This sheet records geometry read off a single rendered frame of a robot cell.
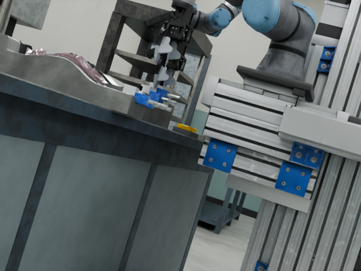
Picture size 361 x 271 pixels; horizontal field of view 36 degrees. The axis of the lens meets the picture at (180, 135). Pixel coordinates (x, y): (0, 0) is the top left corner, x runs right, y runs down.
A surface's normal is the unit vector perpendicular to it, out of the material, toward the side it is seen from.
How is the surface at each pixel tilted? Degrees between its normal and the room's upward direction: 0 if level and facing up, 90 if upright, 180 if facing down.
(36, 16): 90
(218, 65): 90
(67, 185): 90
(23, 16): 90
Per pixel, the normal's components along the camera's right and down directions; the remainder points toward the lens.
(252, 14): -0.69, -0.08
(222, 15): 0.25, 0.07
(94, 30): -0.21, -0.07
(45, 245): 0.88, 0.27
